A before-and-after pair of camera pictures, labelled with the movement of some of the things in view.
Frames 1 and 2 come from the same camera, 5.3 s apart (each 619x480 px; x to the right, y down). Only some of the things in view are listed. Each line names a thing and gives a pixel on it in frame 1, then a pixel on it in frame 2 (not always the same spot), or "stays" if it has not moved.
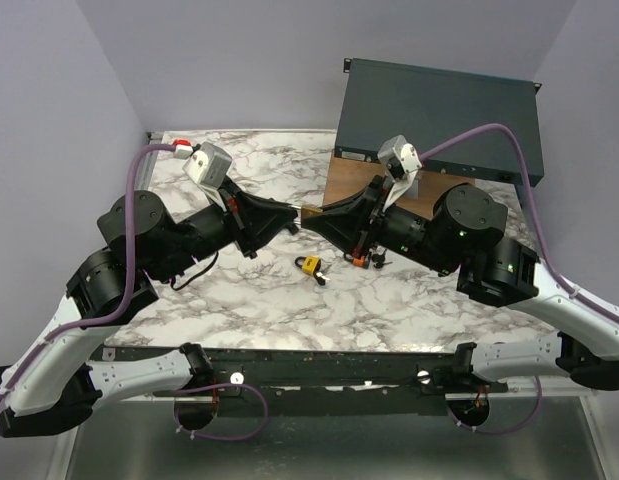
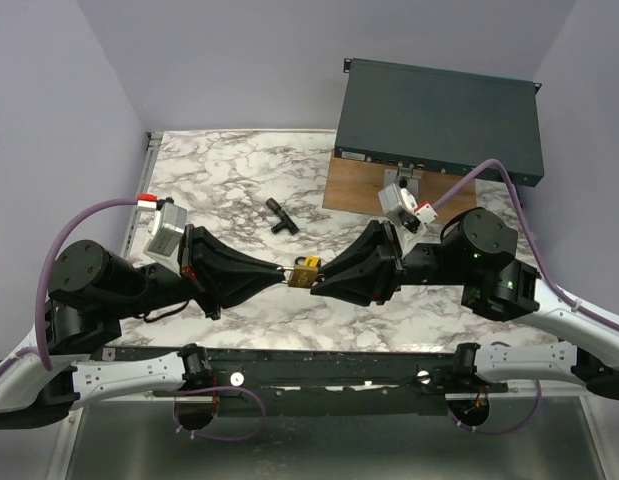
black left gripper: (255, 220) → (221, 275)
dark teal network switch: (427, 106) stays
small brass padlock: (307, 211) → (301, 275)
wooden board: (349, 173) stays
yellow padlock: (310, 264) stays
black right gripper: (348, 221) → (367, 270)
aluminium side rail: (146, 162) stays
